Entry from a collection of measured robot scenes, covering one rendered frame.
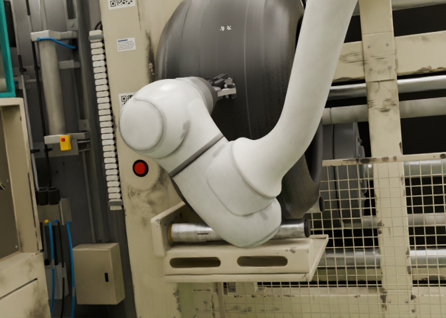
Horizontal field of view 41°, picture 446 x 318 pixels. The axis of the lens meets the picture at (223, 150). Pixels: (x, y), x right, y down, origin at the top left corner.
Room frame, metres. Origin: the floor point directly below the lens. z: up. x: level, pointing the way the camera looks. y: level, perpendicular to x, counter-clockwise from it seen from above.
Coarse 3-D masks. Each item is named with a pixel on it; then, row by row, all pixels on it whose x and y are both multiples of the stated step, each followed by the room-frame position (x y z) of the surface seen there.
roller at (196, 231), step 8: (176, 224) 1.43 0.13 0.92; (184, 224) 1.43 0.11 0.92; (192, 224) 1.42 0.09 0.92; (200, 224) 1.41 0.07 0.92; (280, 224) 1.35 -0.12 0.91; (288, 224) 1.34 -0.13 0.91; (296, 224) 1.34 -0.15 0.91; (304, 224) 1.33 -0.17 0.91; (176, 232) 1.42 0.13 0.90; (184, 232) 1.41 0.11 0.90; (192, 232) 1.41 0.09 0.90; (200, 232) 1.40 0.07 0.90; (208, 232) 1.39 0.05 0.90; (280, 232) 1.34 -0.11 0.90; (288, 232) 1.34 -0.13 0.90; (296, 232) 1.33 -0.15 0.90; (304, 232) 1.33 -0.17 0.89; (176, 240) 1.43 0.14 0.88; (184, 240) 1.42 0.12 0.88; (192, 240) 1.42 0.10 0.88; (200, 240) 1.41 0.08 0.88; (208, 240) 1.41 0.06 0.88
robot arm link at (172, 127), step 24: (144, 96) 0.82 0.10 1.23; (168, 96) 0.83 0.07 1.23; (192, 96) 0.88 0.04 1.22; (120, 120) 0.82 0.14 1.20; (144, 120) 0.80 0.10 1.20; (168, 120) 0.80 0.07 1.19; (192, 120) 0.84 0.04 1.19; (144, 144) 0.81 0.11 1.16; (168, 144) 0.81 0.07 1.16; (192, 144) 0.84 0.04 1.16; (168, 168) 0.86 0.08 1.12
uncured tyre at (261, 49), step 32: (192, 0) 1.41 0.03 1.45; (224, 0) 1.36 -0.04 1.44; (256, 0) 1.32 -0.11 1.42; (288, 0) 1.37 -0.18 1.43; (192, 32) 1.31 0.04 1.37; (256, 32) 1.26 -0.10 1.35; (288, 32) 1.30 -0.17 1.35; (160, 64) 1.32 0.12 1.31; (192, 64) 1.27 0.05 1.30; (224, 64) 1.24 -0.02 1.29; (256, 64) 1.23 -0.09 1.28; (288, 64) 1.26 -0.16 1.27; (224, 96) 1.23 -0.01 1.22; (256, 96) 1.21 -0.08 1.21; (224, 128) 1.23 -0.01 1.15; (256, 128) 1.22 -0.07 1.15; (320, 128) 1.66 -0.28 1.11; (320, 160) 1.60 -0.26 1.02; (288, 192) 1.29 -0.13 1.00
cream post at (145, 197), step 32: (160, 0) 1.61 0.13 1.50; (128, 32) 1.52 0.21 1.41; (160, 32) 1.58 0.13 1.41; (128, 64) 1.53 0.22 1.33; (128, 160) 1.53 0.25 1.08; (128, 192) 1.54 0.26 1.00; (160, 192) 1.51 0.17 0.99; (128, 224) 1.54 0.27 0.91; (160, 288) 1.52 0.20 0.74; (192, 288) 1.62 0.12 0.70
